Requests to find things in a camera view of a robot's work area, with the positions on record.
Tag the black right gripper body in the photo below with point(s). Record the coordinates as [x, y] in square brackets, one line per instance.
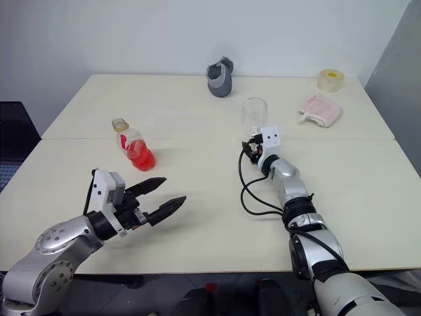
[251, 150]

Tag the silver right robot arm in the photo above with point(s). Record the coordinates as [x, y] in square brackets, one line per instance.
[291, 179]

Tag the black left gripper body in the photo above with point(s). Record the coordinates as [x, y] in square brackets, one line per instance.
[130, 214]

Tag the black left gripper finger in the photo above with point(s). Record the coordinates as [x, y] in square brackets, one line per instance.
[166, 209]
[148, 186]

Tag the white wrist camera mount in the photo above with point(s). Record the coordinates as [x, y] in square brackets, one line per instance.
[102, 189]
[271, 140]

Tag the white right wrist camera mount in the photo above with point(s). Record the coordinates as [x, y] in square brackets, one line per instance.
[271, 140]

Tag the clear tape roll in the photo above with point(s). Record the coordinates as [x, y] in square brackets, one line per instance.
[330, 82]

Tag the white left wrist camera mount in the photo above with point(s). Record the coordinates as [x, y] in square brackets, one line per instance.
[102, 189]

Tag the plastic bottle with red liquid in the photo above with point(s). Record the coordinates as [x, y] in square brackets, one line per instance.
[141, 157]

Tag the dark rounded shape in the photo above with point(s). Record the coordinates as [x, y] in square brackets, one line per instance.
[273, 298]
[194, 304]

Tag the grey fabric pouch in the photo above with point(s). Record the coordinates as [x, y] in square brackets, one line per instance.
[220, 84]

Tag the pink folded towel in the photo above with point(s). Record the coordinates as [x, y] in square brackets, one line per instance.
[322, 112]

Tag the grey partition panel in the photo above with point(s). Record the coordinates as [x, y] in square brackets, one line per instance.
[398, 82]

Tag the clear glass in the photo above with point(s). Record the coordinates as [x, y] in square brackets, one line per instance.
[255, 112]

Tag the black cabinet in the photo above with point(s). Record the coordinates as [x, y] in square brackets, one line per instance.
[16, 131]

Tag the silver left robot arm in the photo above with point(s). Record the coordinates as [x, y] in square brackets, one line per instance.
[59, 238]

